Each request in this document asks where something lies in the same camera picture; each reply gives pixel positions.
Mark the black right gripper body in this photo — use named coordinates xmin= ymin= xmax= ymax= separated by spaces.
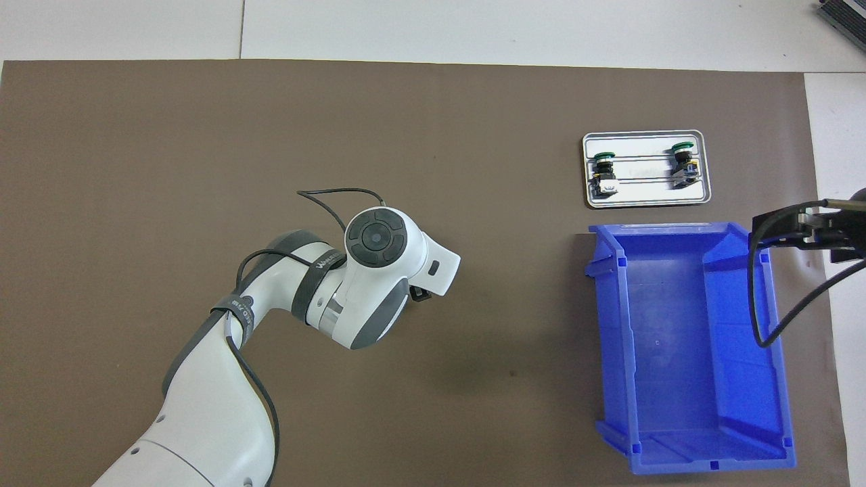
xmin=829 ymin=208 xmax=866 ymax=263

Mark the brown paper table mat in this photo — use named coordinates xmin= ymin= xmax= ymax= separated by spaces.
xmin=0 ymin=59 xmax=852 ymax=487

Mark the silver metal tray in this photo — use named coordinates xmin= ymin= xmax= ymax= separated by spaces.
xmin=582 ymin=129 xmax=712 ymax=209

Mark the blue plastic storage bin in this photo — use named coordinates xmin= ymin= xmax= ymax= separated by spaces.
xmin=585 ymin=221 xmax=798 ymax=476

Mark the grey ribbed device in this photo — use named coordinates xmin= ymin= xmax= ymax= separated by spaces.
xmin=815 ymin=0 xmax=866 ymax=41

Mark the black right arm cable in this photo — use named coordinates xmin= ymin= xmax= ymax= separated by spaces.
xmin=748 ymin=198 xmax=866 ymax=349

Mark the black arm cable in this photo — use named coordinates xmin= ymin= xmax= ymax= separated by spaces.
xmin=748 ymin=198 xmax=866 ymax=349
xmin=227 ymin=188 xmax=388 ymax=487

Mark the green push button switch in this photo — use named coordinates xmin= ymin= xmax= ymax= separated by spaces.
xmin=587 ymin=150 xmax=620 ymax=199
xmin=670 ymin=141 xmax=701 ymax=189

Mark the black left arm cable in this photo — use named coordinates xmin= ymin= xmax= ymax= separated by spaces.
xmin=227 ymin=188 xmax=388 ymax=487

